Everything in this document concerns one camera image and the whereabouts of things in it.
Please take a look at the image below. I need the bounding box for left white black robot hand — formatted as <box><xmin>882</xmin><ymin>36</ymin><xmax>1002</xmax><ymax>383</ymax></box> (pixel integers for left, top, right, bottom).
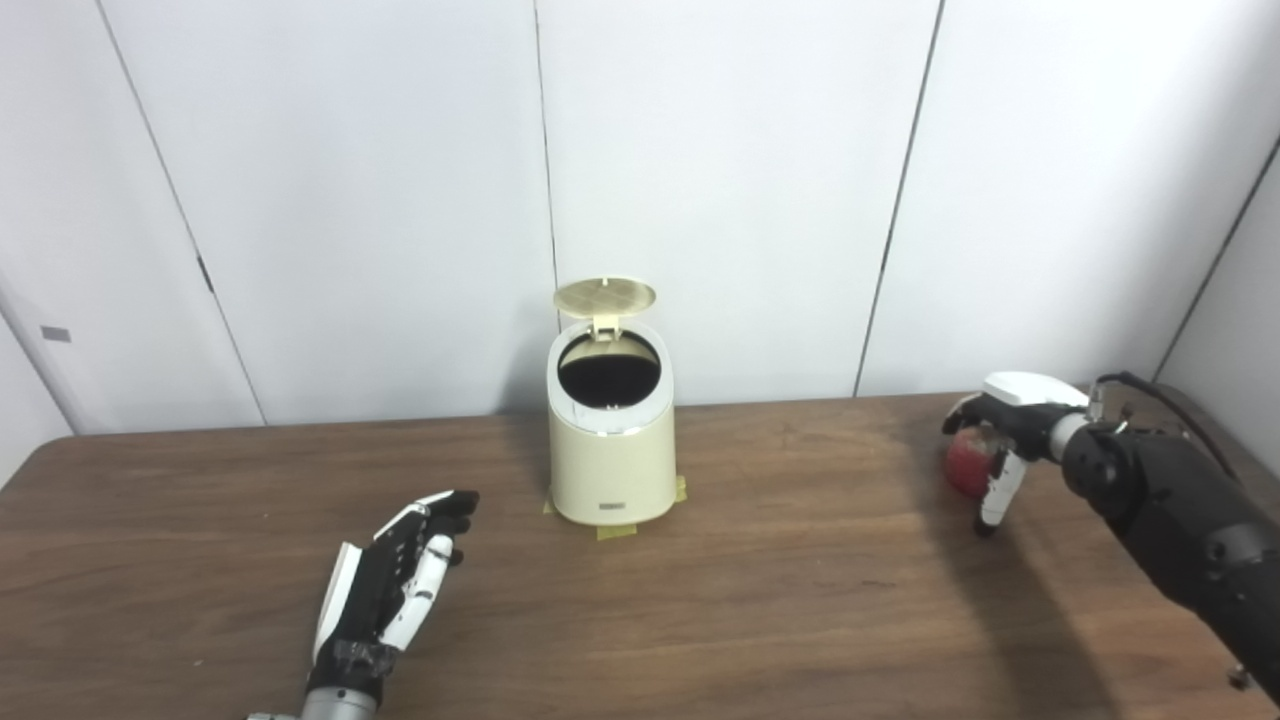
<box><xmin>305</xmin><ymin>489</ymin><xmax>481</xmax><ymax>701</ymax></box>

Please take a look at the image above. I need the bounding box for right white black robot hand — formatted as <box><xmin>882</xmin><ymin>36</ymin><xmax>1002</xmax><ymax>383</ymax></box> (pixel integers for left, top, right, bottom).
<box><xmin>941</xmin><ymin>372</ymin><xmax>1091</xmax><ymax>539</ymax></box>

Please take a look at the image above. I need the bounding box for red apple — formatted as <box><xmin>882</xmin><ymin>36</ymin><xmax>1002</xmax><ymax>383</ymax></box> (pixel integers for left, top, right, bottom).
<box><xmin>945</xmin><ymin>425</ymin><xmax>1006</xmax><ymax>499</ymax></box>

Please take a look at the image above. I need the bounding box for cream-colored bin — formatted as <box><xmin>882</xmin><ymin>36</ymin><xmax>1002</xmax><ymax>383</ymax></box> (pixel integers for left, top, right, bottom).
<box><xmin>546</xmin><ymin>318</ymin><xmax>678</xmax><ymax>527</ymax></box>

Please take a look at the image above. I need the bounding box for cream round bin lid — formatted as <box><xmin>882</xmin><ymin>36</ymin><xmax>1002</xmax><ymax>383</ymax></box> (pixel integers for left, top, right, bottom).
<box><xmin>553</xmin><ymin>277</ymin><xmax>657</xmax><ymax>343</ymax></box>

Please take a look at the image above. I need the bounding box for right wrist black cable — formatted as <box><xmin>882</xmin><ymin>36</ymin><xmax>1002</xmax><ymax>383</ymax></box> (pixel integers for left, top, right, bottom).
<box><xmin>1088</xmin><ymin>371</ymin><xmax>1241</xmax><ymax>481</ymax></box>

